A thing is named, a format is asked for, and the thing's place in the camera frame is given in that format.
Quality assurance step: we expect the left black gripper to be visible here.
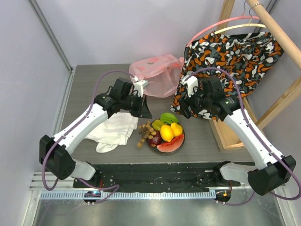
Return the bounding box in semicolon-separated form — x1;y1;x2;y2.
120;93;152;118

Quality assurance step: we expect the brown fake longan bunch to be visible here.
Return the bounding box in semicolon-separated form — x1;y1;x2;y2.
137;121;157;147

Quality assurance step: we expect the yellow fake starfruit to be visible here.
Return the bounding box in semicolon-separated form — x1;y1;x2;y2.
152;119;165;131

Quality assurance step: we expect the green fake starfruit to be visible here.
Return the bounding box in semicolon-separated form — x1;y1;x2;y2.
160;113;179;124

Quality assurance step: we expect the red fake apple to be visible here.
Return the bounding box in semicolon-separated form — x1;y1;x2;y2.
148;133;162;147

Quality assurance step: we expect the orange fake fruit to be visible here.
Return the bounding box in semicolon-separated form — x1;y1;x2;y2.
160;125;174;142

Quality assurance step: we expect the pink plastic bag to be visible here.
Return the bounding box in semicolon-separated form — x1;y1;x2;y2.
129;54;184;98

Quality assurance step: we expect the fake watermelon slice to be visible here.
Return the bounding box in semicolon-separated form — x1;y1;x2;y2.
157;134;185;153

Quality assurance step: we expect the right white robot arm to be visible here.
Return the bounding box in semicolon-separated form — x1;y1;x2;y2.
179;75;296;196

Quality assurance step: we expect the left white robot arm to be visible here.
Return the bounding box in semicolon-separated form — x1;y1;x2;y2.
39;78;152;188

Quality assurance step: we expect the white cloth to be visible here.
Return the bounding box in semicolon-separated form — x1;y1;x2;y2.
86;112;138;153

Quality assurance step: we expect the blue ceramic plate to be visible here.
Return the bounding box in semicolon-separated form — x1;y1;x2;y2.
145;121;185;154

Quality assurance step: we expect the wooden clothes rack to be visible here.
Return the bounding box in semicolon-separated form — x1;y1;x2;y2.
208;0;301;152

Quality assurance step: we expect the patterned orange black garment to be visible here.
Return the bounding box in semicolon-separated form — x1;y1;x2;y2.
169;31;285;121

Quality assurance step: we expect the cream clothes hanger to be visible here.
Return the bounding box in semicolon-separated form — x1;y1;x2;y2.
214;23;266;34

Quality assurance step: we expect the pink clothes hanger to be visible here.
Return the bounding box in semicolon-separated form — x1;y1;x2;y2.
186;16;259;47

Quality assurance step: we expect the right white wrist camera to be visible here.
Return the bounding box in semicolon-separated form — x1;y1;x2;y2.
180;75;198;97

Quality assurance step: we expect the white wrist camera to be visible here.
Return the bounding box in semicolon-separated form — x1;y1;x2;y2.
180;75;198;97
132;76;149;97

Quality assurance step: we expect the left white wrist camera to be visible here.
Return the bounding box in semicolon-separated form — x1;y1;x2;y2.
132;76;149;97

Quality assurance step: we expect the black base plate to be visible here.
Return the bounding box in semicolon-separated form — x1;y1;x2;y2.
72;162;241;194

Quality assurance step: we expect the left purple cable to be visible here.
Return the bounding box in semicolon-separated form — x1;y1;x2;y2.
41;70;139;204

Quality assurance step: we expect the purple cable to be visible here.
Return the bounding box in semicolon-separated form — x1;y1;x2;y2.
41;70;139;204
181;67;301;207

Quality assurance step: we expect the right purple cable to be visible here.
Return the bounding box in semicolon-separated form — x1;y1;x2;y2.
181;67;301;207

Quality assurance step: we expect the aluminium rail frame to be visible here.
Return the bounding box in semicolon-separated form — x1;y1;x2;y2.
22;65;294;226

